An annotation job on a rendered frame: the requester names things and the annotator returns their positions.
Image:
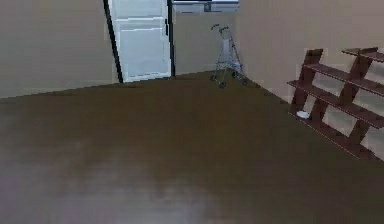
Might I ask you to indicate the grey wheeled walker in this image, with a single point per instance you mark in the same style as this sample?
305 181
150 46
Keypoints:
228 56

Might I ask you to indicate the white room door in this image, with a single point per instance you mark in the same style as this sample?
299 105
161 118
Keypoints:
141 43

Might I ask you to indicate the dark framed window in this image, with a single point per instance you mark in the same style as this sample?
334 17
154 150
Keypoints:
206 5

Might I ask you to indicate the small white bowl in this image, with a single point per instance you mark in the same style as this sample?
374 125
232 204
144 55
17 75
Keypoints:
303 114

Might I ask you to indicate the dark brown wooden shelf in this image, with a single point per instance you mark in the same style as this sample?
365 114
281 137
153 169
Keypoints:
336 101

